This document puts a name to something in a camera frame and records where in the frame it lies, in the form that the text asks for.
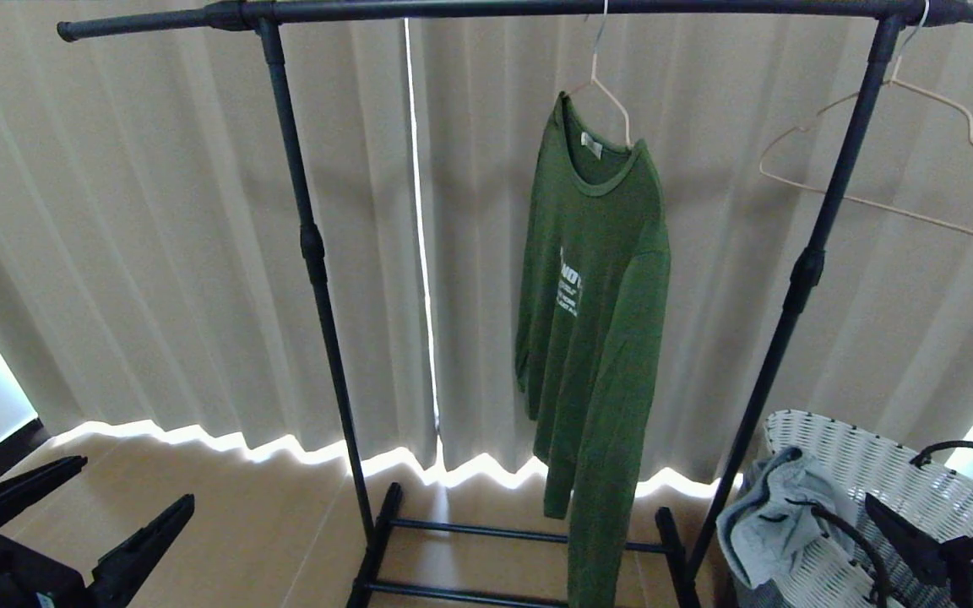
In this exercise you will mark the black clothes rack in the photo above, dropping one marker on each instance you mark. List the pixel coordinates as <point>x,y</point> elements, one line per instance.
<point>317,253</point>

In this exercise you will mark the white laundry basket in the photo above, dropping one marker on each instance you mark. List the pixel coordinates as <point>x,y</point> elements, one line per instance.
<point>875,456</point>

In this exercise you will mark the pale grey garment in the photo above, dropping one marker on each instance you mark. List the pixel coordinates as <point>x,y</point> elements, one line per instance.
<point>774,523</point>

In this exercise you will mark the green long-sleeved shirt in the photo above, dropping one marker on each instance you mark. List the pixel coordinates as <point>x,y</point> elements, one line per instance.
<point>596,338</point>

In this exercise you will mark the beige curtain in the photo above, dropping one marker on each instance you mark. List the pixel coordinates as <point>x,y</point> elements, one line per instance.
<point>157,211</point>

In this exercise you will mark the pink clothes hanger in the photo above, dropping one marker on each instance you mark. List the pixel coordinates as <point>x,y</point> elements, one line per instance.
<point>917,213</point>
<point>609,91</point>

